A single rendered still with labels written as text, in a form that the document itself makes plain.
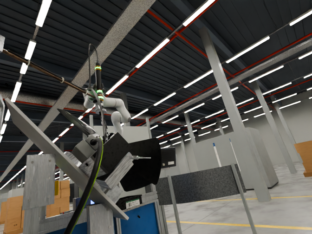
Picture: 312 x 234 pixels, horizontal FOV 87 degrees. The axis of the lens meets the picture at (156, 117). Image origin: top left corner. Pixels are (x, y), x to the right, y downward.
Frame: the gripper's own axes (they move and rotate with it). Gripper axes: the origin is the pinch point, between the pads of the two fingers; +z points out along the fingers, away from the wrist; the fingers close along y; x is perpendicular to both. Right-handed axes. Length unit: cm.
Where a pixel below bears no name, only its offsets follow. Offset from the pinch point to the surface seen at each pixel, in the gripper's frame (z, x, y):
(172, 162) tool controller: -32, -56, -77
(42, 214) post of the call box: -35, -76, 30
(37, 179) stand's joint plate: 19, -60, 32
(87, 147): 42, -54, 18
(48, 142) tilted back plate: 26, -48, 29
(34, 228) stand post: 18, -77, 32
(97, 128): -179, 29, -47
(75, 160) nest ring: 21, -55, 19
